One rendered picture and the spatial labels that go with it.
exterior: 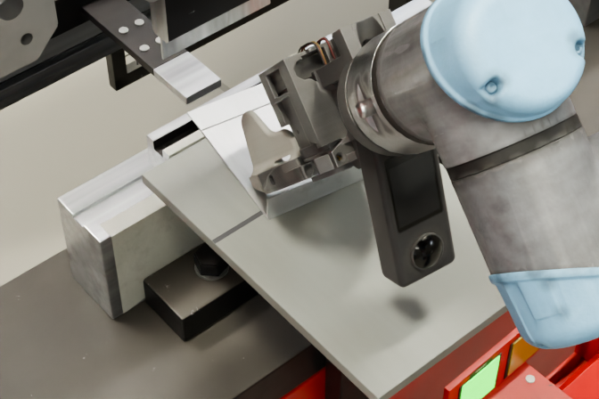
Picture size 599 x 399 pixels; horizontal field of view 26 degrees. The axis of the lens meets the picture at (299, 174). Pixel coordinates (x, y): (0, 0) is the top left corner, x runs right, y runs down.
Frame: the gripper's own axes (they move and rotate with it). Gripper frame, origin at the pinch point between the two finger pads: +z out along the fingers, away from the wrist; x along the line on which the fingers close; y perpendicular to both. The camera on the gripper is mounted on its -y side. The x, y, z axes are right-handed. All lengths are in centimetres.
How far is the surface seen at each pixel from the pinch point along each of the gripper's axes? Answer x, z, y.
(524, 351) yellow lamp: -15.2, 7.9, -21.7
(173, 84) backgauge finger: 3.6, 9.1, 10.3
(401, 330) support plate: 1.7, -9.6, -12.4
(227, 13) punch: 0.5, -0.2, 12.8
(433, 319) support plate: -0.7, -9.9, -12.7
